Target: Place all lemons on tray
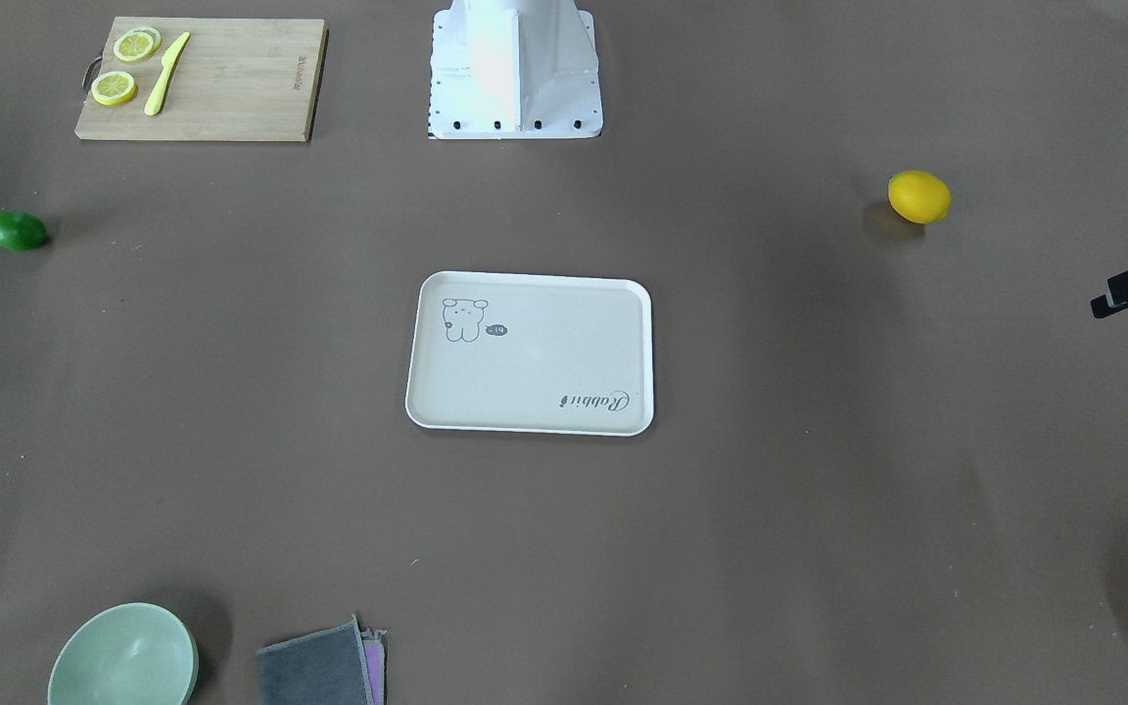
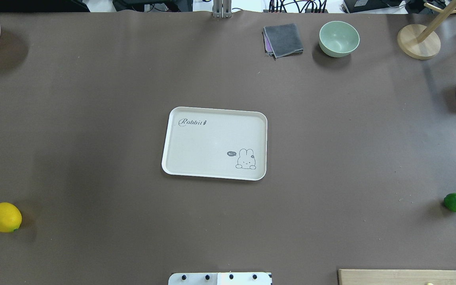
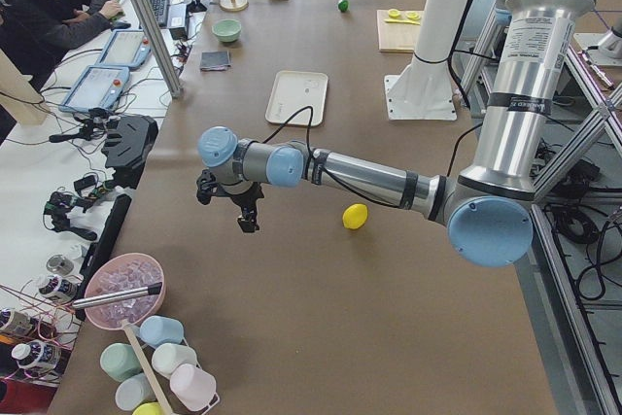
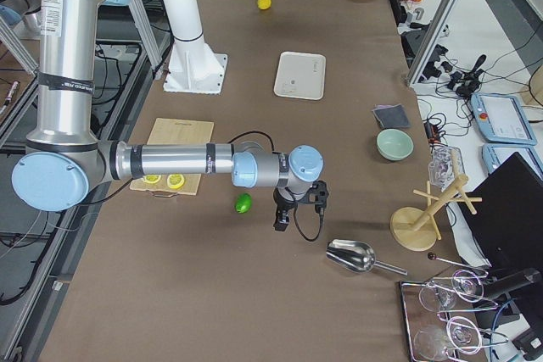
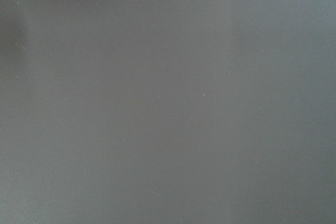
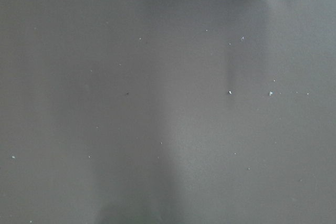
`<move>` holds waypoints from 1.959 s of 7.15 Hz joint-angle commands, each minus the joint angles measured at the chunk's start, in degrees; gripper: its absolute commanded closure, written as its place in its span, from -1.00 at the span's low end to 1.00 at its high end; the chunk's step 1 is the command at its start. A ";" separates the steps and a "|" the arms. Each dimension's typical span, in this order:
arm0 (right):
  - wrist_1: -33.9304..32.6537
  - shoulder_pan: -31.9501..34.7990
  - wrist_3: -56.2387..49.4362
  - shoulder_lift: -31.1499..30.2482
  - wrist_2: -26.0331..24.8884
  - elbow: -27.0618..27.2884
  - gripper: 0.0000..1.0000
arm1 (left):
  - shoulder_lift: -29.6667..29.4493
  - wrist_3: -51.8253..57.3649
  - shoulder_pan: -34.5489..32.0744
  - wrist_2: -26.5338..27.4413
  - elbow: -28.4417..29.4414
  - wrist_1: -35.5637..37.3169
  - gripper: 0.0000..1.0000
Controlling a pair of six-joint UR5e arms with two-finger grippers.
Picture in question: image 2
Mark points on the yellow lemon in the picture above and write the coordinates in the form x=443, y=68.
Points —
x=10, y=217

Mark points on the mint green bowl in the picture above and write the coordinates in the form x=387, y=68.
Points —
x=338, y=39

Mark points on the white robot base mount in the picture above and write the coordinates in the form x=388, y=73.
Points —
x=221, y=278

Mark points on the grey folded cloth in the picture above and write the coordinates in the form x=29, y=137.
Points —
x=282, y=40

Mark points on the cream rabbit print tray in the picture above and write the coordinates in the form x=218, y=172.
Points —
x=209, y=142

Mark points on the wooden mug tree stand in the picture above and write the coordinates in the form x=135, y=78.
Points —
x=421, y=42

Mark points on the wooden cutting board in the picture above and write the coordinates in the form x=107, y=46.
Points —
x=396, y=277

